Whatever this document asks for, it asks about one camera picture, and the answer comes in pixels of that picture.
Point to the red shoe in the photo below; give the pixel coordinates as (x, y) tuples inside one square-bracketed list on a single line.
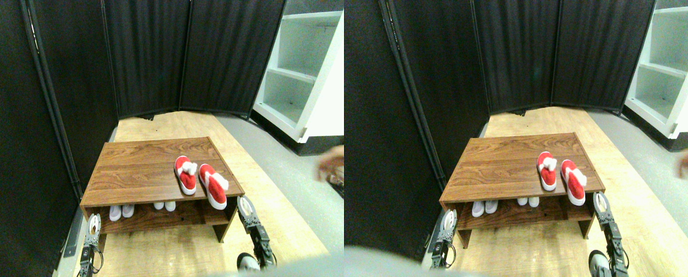
[(547, 172), (575, 183), (214, 187), (186, 176)]

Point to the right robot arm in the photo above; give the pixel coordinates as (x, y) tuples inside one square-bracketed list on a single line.
[(615, 257), (263, 257)]

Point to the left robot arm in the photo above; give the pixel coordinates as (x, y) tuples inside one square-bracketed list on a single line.
[(441, 261), (88, 266)]

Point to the brown shoe rack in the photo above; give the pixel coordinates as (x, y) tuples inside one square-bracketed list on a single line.
[(497, 167), (136, 170)]

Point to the black curtain stand pole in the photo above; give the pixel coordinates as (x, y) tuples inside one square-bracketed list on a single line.
[(410, 95), (52, 98)]

